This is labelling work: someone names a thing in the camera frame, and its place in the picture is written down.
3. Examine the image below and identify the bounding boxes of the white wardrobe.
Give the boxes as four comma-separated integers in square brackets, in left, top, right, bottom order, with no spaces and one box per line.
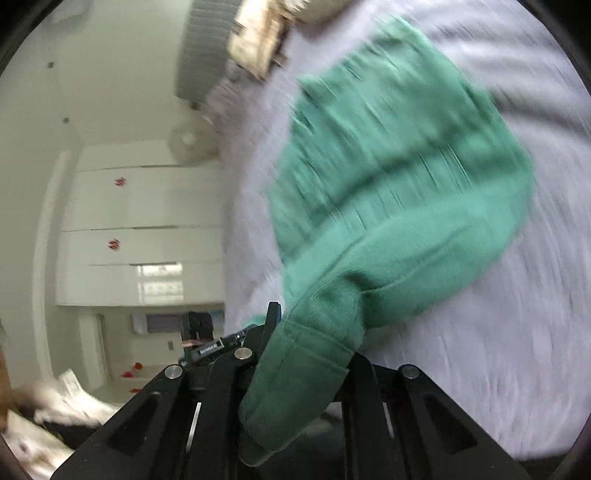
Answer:
[55,141,227,308]

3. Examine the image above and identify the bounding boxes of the white crumpled clothes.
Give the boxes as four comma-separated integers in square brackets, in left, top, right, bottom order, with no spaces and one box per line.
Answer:
[0,369,118,480]

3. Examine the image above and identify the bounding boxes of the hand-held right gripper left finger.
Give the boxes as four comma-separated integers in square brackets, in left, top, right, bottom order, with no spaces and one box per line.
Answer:
[50,301,282,480]

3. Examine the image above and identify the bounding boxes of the round cream pleated pillow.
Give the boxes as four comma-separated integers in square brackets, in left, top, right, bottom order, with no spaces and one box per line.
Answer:
[295,0,352,24]

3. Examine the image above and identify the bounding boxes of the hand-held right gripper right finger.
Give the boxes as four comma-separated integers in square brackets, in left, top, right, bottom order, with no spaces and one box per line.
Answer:
[337,353,532,480]

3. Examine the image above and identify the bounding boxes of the round cream fan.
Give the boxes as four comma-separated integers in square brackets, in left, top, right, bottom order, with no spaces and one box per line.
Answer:
[168,115,220,167]

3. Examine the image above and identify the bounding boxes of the green work jacket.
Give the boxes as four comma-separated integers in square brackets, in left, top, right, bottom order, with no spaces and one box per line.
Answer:
[238,14,536,467]

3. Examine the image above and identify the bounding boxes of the beige striped cloth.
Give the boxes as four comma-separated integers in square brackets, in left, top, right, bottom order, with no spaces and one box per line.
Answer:
[228,0,315,81]

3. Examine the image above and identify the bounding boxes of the grey tufted headboard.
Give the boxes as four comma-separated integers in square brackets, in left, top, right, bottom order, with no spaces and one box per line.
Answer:
[175,0,245,100]

